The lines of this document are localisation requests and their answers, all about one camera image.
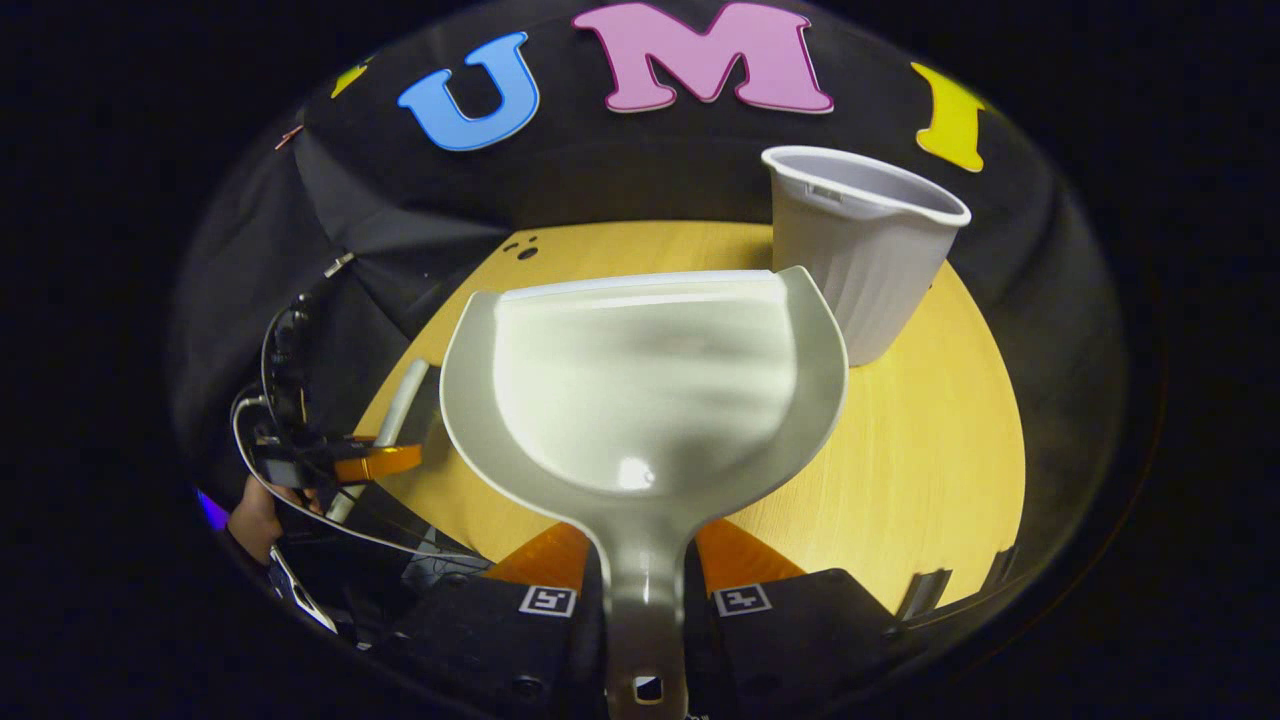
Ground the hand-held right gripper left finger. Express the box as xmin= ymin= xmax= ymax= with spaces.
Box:
xmin=375 ymin=522 xmax=611 ymax=720

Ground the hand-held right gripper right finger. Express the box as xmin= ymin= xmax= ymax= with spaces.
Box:
xmin=685 ymin=518 xmax=906 ymax=716

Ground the small white broom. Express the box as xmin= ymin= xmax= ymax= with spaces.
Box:
xmin=325 ymin=358 xmax=446 ymax=526

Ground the white plastic dustpan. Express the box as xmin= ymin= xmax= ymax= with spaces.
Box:
xmin=440 ymin=265 xmax=851 ymax=720

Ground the white ribbed garbage bin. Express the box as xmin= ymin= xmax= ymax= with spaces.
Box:
xmin=761 ymin=145 xmax=972 ymax=368

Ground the black desk edge clamp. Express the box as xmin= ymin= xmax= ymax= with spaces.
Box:
xmin=895 ymin=568 xmax=953 ymax=621

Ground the white edged dark device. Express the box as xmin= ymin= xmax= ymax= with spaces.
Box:
xmin=266 ymin=545 xmax=341 ymax=636

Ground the white cable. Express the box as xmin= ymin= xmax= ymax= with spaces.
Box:
xmin=232 ymin=395 xmax=491 ymax=561

